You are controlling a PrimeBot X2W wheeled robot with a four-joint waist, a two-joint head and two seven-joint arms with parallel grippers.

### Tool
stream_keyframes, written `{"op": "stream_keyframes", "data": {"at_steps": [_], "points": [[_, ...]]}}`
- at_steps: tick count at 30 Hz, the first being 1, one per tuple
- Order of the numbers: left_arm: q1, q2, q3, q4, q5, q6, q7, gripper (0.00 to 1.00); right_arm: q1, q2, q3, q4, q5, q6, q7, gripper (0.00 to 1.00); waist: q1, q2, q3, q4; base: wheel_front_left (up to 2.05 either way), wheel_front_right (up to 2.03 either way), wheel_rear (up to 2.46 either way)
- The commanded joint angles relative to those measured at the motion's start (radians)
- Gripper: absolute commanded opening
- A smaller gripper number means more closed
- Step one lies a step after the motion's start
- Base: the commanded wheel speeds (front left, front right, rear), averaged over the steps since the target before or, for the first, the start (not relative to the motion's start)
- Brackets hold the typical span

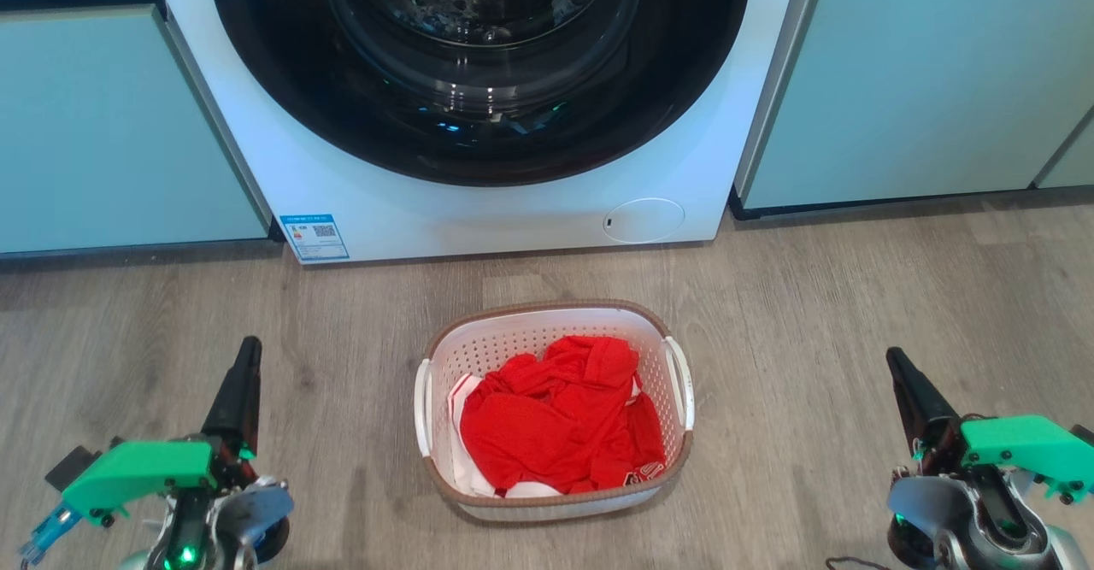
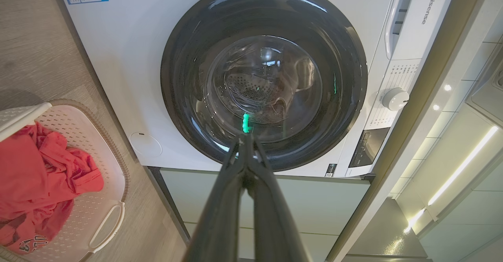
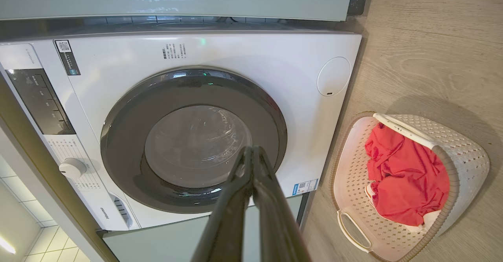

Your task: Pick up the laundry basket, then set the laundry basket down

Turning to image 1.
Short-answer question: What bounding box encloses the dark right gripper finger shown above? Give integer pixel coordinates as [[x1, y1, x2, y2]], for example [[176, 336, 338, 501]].
[[892, 346, 965, 466], [885, 347, 942, 470]]

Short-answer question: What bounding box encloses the green grey left gripper body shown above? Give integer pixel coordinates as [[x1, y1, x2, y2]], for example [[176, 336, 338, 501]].
[[60, 438, 296, 570]]

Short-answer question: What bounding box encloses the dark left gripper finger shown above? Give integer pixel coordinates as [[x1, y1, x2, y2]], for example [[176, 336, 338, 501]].
[[232, 336, 263, 455], [201, 336, 253, 450]]

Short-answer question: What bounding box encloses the green grey right gripper body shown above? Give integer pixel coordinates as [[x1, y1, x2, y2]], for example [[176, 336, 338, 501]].
[[885, 414, 1094, 570]]

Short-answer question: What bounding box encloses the white perforated laundry basket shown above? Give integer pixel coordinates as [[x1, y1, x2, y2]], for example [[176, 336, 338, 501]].
[[414, 299, 696, 523]]

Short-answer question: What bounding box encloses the blue energy label sticker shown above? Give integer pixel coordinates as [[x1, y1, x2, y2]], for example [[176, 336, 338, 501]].
[[279, 214, 350, 263]]

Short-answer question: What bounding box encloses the white garment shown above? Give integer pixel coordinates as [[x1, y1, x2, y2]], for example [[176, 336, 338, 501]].
[[448, 372, 564, 500]]

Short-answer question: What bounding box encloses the white front-load washing machine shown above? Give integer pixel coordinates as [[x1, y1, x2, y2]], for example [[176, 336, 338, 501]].
[[144, 0, 826, 265]]

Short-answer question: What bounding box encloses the narrow teal cabinet door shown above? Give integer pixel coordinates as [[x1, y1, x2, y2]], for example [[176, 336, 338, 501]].
[[1033, 113, 1094, 190]]

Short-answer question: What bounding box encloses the red mesh garment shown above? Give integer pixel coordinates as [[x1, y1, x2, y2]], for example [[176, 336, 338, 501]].
[[459, 336, 667, 496]]

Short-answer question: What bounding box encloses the large teal cabinet door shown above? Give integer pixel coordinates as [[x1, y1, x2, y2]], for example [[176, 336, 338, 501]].
[[0, 4, 274, 256]]

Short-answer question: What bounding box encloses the black round washer door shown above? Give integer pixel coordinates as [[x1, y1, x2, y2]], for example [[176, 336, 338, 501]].
[[206, 0, 752, 187]]

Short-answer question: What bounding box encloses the round white filter cover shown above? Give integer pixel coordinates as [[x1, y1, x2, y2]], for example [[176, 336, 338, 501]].
[[603, 197, 685, 244]]

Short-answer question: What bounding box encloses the wide teal cabinet panel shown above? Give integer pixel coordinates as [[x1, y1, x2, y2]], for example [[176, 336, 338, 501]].
[[735, 0, 1094, 211]]

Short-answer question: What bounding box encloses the blue cable connector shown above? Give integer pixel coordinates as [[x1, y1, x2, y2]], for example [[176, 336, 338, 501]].
[[17, 503, 82, 566]]

